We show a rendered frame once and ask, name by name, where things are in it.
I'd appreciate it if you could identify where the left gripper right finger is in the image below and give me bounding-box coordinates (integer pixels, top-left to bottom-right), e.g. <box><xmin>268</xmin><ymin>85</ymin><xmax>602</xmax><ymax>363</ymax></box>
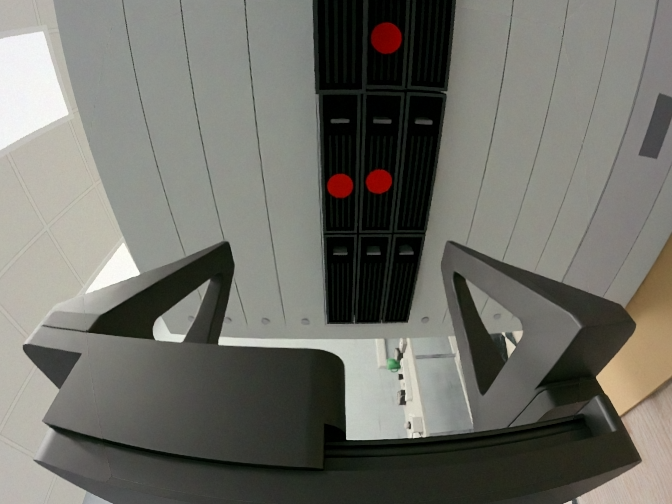
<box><xmin>441</xmin><ymin>241</ymin><xmax>636</xmax><ymax>432</ymax></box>

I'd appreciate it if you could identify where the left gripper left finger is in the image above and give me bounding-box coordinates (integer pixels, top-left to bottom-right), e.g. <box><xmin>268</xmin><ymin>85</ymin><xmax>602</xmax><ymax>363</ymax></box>
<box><xmin>40</xmin><ymin>241</ymin><xmax>235</xmax><ymax>344</ymax></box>

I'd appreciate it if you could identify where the tan flat board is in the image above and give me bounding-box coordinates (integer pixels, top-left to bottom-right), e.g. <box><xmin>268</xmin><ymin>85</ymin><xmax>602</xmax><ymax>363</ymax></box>
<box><xmin>596</xmin><ymin>233</ymin><xmax>672</xmax><ymax>417</ymax></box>

